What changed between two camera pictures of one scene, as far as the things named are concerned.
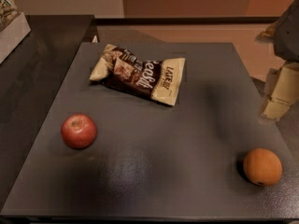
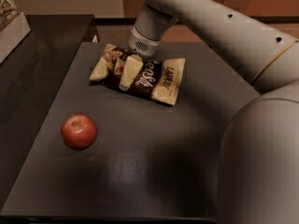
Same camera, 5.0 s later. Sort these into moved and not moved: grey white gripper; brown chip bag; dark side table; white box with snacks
Moved: grey white gripper
Not moved: dark side table; brown chip bag; white box with snacks
